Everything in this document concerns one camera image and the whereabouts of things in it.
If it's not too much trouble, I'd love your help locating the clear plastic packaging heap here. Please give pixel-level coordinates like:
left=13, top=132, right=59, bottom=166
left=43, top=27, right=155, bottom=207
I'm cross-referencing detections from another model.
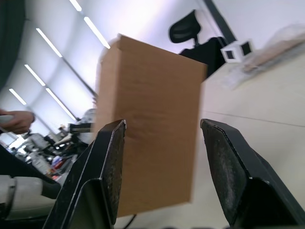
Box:
left=220, top=23, right=305, bottom=90

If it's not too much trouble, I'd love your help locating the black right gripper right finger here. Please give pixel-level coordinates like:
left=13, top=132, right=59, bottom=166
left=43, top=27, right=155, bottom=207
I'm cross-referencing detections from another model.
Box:
left=200, top=118, right=305, bottom=229

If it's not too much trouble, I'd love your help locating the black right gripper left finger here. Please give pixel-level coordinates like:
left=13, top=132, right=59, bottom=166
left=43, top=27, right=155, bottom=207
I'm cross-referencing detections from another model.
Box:
left=42, top=119, right=127, bottom=229

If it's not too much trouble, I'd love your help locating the cluttered office desk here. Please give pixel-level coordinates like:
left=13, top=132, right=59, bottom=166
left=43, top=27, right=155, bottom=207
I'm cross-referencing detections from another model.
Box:
left=0, top=123, right=95, bottom=183

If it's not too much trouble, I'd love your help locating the person's bare hand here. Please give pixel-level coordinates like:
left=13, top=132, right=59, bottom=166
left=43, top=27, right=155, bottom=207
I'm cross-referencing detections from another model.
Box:
left=0, top=108, right=36, bottom=135

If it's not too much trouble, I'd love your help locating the small brown cardboard box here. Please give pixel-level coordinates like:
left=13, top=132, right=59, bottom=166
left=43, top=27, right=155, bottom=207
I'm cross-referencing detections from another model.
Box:
left=92, top=33, right=208, bottom=218

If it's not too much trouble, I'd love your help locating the white cube with black squares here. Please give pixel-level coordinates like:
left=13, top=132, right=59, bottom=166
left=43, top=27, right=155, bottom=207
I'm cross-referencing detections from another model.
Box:
left=220, top=39, right=255, bottom=64

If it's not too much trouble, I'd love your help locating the black office chair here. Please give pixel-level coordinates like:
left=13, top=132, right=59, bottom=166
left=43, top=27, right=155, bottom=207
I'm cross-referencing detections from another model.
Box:
left=168, top=9, right=227, bottom=79

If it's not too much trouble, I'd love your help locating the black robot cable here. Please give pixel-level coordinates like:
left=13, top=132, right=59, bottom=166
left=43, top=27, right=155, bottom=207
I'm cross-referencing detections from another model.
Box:
left=119, top=214, right=138, bottom=229

